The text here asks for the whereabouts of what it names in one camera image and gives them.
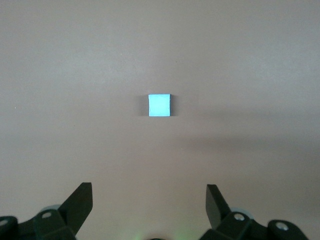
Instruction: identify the light blue foam cube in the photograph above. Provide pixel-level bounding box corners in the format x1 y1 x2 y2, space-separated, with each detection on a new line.
147 93 173 118

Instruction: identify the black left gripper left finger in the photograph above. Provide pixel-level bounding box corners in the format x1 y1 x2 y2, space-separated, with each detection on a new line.
0 182 94 240

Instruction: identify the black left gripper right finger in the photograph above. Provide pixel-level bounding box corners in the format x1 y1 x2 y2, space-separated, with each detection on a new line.
199 184 310 240

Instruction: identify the brown table cover cloth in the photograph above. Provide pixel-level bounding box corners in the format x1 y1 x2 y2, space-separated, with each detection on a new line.
0 0 320 240

